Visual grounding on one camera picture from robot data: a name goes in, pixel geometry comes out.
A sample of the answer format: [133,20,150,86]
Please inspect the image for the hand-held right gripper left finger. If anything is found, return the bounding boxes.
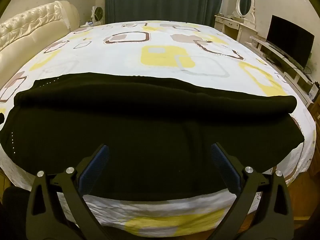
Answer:
[26,144,110,240]

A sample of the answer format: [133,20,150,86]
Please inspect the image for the small blue white box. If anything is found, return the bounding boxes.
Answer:
[309,84,320,98]

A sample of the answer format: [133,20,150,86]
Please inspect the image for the small white desk fan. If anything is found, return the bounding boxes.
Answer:
[90,6,103,25]

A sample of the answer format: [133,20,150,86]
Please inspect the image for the cream tufted leather headboard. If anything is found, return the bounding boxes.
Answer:
[0,0,80,55]

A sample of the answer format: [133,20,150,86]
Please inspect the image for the dark cloth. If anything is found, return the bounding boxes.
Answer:
[1,186,32,240]

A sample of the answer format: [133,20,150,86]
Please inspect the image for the white television stand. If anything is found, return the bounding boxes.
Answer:
[250,35,320,103]

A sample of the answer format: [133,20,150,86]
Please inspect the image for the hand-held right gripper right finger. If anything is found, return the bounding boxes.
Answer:
[210,142,294,240]

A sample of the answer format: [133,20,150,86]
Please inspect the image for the black flat screen television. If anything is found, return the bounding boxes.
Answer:
[266,15,315,69]

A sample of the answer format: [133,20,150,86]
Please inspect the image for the black pants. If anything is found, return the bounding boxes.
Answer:
[0,72,305,202]

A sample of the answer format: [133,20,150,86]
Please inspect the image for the oval white vanity mirror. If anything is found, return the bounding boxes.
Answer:
[232,0,256,22]

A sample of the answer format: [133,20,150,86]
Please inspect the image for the dark teal curtain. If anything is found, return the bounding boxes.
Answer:
[104,0,227,27]

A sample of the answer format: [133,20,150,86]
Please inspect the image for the patterned white bed sheet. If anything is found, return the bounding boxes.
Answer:
[0,20,317,237]

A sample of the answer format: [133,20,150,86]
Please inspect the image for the white vanity table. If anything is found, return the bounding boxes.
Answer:
[214,14,258,43]

